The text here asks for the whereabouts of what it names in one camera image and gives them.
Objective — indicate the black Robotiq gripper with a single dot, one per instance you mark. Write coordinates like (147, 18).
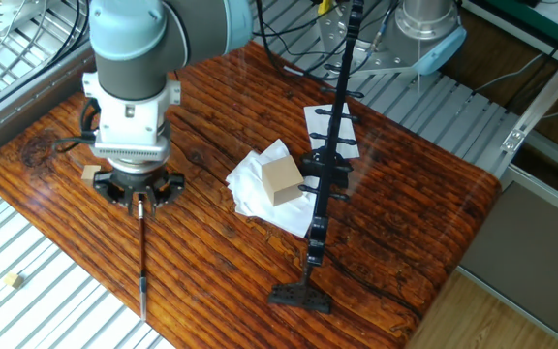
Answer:
(114, 186)

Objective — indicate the brown calligraphy brush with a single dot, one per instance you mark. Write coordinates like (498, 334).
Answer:
(142, 252)

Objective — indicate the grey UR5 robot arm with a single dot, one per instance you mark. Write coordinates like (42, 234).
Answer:
(129, 63)

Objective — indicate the small wooden cube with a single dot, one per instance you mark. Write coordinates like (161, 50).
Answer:
(90, 174)
(13, 280)

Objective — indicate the crumpled white tissue pile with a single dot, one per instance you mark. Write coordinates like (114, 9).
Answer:
(250, 194)

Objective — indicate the large light wooden block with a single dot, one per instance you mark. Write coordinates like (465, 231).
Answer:
(281, 177)

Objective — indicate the flat white paper sheet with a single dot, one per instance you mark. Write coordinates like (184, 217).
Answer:
(349, 131)

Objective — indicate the yellow plug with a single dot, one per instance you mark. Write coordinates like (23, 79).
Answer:
(325, 6)

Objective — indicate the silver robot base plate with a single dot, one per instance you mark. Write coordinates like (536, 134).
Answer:
(381, 58)

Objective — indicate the aluminium frame beam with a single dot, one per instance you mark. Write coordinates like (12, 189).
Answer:
(540, 97)

